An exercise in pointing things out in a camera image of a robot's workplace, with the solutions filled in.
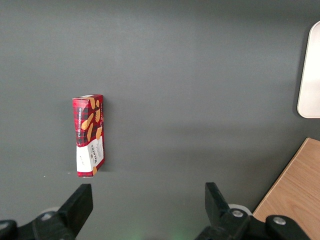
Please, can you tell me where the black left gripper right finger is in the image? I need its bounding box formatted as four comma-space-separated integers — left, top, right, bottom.
197, 182, 268, 240

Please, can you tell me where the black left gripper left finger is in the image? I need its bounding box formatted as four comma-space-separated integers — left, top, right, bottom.
29, 183, 94, 240

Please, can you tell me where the wooden drawer cabinet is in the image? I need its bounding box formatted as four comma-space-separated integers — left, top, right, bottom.
252, 137, 320, 240

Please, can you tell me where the red shortbread cookie box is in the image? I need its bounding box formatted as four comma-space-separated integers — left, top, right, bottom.
72, 94, 106, 178

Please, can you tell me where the beige plastic tray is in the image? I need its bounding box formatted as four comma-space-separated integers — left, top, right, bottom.
296, 21, 320, 119

